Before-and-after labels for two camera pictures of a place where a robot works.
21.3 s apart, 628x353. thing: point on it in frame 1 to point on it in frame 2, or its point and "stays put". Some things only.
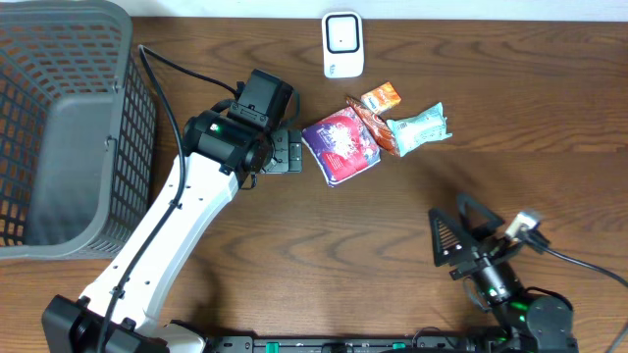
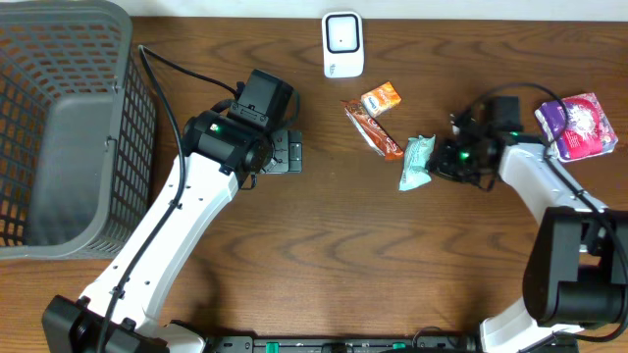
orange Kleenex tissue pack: x=381 y=97 stays put
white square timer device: x=342 y=45 stays put
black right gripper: x=477 y=246 to x=441 y=165
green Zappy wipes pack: x=419 y=127 to x=415 y=172
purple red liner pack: x=341 y=146 to x=589 y=130
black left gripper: x=287 y=158 stays put
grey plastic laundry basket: x=78 y=131 stays put
